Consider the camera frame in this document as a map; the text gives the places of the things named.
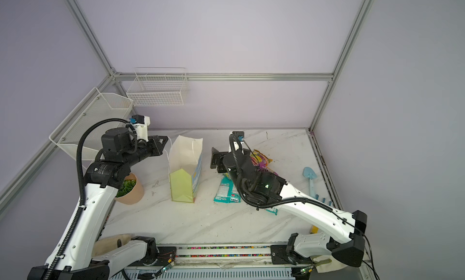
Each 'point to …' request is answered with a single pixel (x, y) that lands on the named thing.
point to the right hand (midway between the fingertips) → (219, 152)
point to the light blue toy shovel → (311, 174)
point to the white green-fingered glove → (327, 263)
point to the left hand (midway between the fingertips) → (166, 141)
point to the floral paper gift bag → (185, 162)
